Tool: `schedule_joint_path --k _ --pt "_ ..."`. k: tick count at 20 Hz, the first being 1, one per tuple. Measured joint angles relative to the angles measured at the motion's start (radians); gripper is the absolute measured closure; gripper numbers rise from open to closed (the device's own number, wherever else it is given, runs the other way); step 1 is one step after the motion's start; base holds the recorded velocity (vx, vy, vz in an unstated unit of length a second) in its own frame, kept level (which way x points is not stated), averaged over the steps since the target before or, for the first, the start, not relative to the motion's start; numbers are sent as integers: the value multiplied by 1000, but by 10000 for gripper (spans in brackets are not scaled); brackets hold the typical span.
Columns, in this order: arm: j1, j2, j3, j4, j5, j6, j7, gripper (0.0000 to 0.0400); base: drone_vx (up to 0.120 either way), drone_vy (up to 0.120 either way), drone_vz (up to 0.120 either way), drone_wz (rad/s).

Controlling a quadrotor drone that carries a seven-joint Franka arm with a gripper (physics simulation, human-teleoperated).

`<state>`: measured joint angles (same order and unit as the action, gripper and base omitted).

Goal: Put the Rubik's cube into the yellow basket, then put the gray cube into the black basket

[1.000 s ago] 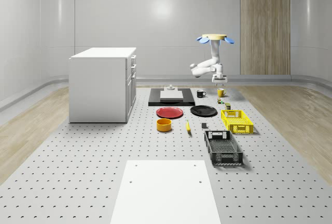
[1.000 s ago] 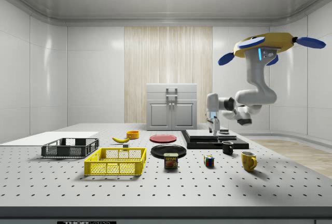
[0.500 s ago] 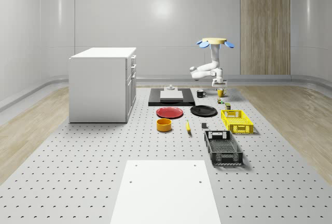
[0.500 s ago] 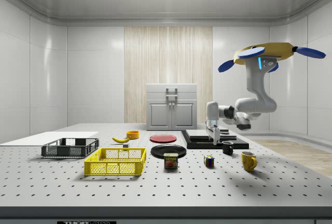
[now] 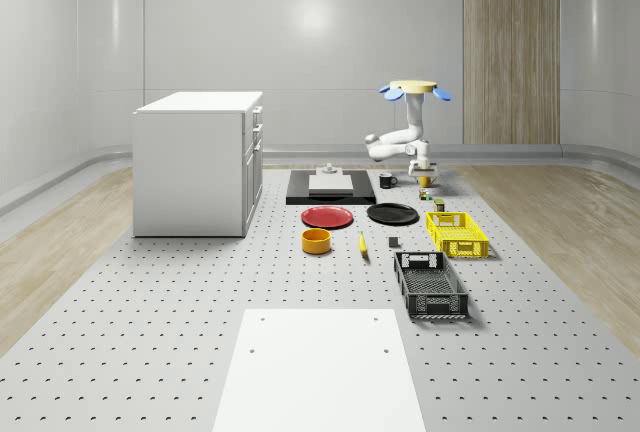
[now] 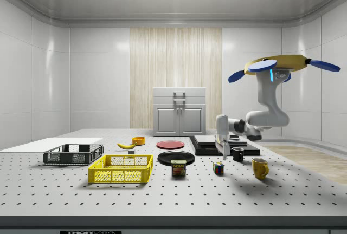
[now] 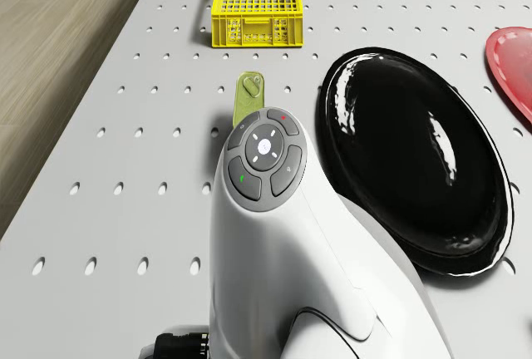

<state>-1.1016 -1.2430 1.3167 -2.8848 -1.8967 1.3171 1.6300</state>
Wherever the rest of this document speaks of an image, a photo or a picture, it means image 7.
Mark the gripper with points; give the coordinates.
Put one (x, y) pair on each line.
(183, 344)

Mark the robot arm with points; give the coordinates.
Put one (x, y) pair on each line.
(266, 251)

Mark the black plate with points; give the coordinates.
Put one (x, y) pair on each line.
(407, 159)

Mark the yellow basket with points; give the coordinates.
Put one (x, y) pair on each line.
(257, 10)

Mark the red plate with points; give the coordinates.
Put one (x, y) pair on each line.
(513, 68)

